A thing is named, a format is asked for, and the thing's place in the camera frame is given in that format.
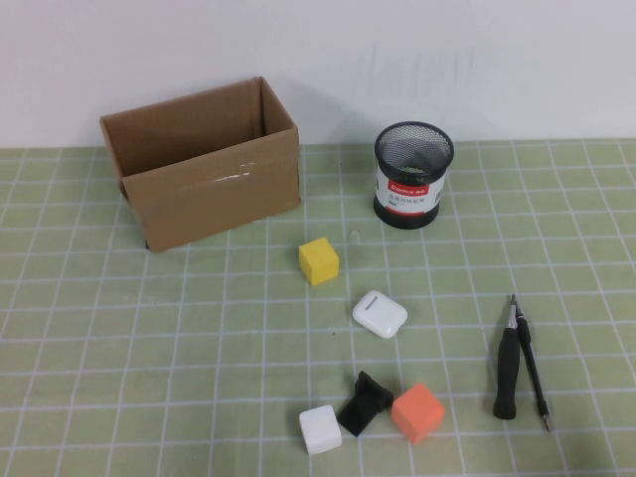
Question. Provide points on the yellow cube block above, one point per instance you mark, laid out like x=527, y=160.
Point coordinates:
x=318, y=262

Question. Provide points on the small clear plastic scrap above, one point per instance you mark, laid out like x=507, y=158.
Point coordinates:
x=355, y=233

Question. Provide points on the white earbud case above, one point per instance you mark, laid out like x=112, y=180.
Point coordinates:
x=380, y=315

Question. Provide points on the black mesh pen holder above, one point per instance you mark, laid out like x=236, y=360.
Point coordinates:
x=412, y=199

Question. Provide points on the brown cardboard box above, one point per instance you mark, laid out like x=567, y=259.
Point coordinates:
x=223, y=199

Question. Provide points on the green white checked tablecloth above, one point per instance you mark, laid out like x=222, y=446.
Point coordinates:
x=447, y=273

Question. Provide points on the white cube block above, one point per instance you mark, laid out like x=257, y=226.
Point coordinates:
x=320, y=431

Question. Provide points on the orange cube block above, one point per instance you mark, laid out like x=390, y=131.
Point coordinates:
x=417, y=414

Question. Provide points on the black plastic bracket part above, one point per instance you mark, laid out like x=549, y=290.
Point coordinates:
x=360, y=406

